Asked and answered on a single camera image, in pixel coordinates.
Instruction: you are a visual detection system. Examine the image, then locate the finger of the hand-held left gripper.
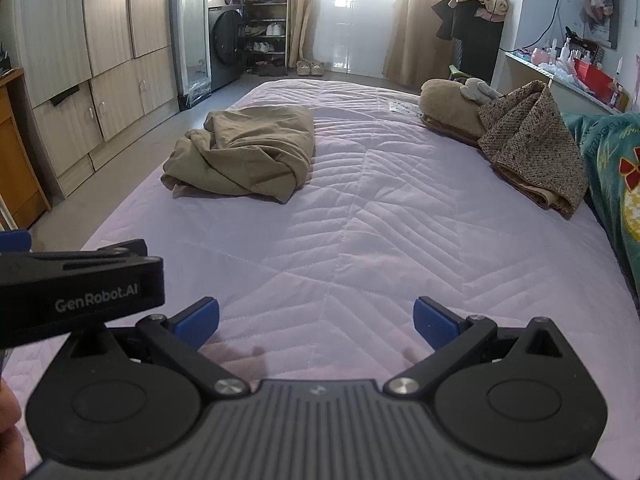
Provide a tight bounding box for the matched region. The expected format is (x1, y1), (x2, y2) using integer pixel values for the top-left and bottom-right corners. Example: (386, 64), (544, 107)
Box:
(80, 239), (149, 261)

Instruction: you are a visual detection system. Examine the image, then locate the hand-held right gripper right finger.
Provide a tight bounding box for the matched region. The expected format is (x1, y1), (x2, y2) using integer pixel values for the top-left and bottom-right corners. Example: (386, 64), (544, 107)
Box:
(382, 296), (576, 401)

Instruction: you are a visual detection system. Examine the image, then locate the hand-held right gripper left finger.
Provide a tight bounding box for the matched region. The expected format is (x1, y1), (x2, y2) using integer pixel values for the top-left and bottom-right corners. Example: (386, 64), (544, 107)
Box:
(65, 296), (251, 403)

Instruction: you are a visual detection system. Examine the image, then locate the khaki t-shirt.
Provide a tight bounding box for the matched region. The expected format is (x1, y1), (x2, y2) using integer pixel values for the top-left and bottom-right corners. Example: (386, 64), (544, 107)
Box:
(161, 107), (316, 205)

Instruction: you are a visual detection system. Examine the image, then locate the pile of clothes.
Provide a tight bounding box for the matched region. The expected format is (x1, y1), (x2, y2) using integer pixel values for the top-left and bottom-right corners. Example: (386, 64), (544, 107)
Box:
(431, 0), (511, 41)

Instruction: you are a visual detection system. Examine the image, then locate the person's left hand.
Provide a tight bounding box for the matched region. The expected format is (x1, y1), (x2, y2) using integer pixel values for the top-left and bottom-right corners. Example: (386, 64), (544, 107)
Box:
(0, 380), (25, 480)

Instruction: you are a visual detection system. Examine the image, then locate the bed with lilac quilt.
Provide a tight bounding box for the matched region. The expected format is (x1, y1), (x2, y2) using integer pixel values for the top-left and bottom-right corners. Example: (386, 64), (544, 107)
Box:
(0, 78), (626, 480)

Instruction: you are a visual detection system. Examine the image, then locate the brown wooden cabinet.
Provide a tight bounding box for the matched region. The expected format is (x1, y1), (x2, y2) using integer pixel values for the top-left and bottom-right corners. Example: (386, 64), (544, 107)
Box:
(0, 67), (52, 231)

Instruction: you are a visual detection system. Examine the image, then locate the brown tweed garment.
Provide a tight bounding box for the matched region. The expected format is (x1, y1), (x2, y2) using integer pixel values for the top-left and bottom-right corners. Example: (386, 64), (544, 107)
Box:
(477, 80), (591, 220)

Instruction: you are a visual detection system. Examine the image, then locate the tan fleece garment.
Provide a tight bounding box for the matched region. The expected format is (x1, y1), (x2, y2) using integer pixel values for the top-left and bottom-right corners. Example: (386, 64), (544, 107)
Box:
(419, 78), (493, 148)

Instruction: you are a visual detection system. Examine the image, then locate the beige wardrobe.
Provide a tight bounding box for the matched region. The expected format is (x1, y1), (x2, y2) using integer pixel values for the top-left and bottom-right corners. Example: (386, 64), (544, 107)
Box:
(0, 0), (178, 198)

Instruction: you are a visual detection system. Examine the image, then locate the dark grey washing machine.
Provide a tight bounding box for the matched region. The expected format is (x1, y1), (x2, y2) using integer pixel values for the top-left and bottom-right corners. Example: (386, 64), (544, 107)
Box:
(206, 0), (246, 92)

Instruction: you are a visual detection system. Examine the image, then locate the teal printed blanket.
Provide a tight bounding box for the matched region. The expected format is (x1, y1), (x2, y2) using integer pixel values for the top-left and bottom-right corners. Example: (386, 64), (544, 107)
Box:
(560, 112), (640, 306)

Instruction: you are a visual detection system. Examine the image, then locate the grey plush cloth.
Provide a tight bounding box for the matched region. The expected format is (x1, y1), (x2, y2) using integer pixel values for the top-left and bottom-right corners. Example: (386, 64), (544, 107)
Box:
(459, 77), (501, 106)

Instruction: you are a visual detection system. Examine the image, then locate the white side desk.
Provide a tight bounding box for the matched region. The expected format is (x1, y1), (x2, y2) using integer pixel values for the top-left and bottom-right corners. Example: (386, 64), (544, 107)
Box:
(504, 50), (640, 116)

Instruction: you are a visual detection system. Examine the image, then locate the metal shoe rack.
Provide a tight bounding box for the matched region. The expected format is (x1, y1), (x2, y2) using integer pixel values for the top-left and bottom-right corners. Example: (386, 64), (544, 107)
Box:
(241, 0), (290, 76)

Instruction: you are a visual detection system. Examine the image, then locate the black cabinet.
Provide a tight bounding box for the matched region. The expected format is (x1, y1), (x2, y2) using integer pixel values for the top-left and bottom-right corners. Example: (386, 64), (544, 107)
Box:
(452, 20), (505, 83)

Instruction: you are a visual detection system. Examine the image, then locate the red box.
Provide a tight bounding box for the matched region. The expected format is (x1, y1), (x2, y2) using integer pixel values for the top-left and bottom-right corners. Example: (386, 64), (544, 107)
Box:
(572, 57), (621, 106)

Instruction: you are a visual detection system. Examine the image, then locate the row of cosmetic bottles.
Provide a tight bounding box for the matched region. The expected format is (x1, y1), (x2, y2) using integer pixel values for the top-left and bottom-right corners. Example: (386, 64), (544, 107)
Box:
(530, 37), (601, 68)

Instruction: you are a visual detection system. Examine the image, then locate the black wall cable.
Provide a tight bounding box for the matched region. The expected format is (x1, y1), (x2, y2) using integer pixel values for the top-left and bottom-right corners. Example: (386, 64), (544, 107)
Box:
(537, 0), (563, 46)

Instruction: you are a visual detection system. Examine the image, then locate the hanging wall bag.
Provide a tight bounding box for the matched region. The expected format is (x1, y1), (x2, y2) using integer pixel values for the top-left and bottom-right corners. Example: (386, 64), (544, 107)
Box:
(580, 0), (621, 51)

